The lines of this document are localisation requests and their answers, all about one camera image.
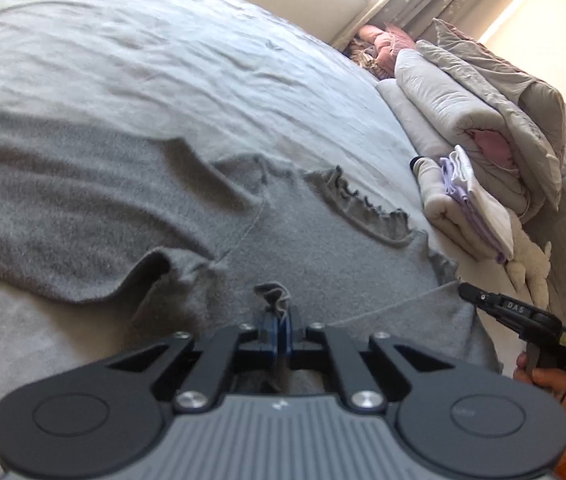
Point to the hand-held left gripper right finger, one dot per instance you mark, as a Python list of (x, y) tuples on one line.
[(289, 335)]

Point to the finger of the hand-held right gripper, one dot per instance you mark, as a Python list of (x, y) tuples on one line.
[(513, 310)]

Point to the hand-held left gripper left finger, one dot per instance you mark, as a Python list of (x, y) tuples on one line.
[(268, 335)]

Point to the grey ruffled garment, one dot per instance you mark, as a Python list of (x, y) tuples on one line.
[(113, 200)]

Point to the person's right hand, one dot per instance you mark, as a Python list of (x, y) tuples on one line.
[(553, 385)]

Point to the white stuffed toy dog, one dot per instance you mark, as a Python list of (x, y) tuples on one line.
[(528, 260)]

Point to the white folded garment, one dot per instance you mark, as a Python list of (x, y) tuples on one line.
[(488, 210)]

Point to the beige folded garment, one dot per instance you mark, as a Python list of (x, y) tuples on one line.
[(443, 210)]

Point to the purple folded garment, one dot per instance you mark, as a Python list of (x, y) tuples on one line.
[(458, 195)]

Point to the grey pink-trimmed pillow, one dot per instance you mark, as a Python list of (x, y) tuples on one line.
[(473, 45)]

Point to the patterned cloth bundle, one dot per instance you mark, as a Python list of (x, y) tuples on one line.
[(365, 62)]

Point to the pink pillows by window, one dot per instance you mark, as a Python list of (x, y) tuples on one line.
[(388, 45)]

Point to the grey bed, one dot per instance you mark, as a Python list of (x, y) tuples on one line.
[(163, 50)]

